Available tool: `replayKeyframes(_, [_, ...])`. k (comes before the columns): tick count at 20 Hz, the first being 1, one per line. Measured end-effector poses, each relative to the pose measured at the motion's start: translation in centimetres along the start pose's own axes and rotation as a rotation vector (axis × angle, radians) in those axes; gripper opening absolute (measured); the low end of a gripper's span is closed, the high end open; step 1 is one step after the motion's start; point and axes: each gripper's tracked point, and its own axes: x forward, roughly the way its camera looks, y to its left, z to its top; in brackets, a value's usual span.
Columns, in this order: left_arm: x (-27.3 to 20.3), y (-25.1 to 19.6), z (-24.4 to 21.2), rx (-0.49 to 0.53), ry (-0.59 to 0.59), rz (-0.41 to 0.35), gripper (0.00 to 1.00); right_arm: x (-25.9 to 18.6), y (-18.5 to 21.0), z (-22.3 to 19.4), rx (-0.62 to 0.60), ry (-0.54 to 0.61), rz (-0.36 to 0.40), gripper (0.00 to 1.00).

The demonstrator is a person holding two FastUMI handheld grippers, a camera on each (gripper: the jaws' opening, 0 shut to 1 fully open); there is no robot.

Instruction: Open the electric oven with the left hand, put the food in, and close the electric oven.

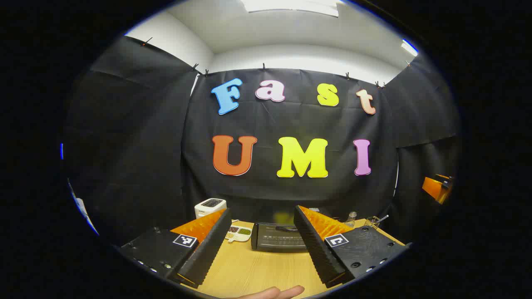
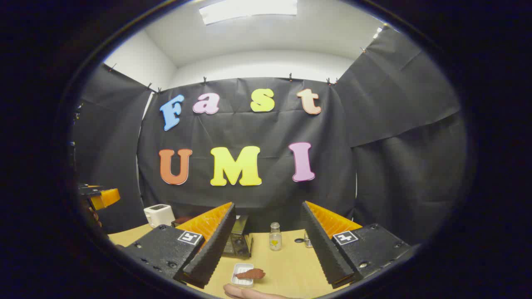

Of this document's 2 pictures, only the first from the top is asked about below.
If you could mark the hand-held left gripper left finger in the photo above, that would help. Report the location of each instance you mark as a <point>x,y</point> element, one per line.
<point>210,245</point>

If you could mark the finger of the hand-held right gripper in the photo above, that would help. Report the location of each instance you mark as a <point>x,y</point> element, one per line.
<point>434,189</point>

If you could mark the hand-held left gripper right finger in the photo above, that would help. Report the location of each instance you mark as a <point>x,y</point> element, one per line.
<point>316,245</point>

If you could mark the black electric oven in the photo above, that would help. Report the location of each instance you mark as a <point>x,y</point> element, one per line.
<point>278,241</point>

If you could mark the white seasoning dish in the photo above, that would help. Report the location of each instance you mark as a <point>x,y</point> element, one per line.
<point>239,234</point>

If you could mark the white toaster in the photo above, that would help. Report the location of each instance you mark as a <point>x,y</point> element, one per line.
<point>210,206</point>

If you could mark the clear plastic bottle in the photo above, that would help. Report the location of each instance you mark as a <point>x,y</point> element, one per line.
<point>351,220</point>

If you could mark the metal spoon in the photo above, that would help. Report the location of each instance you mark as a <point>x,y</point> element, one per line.
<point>383,218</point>

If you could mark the metal mesh utensil holder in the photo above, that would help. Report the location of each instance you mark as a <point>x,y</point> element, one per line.
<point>372,223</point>

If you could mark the black backdrop cloth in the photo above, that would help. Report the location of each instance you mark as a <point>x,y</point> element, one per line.
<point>266,124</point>

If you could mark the ceiling light panel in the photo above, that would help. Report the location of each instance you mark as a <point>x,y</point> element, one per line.
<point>409,47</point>
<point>291,6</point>

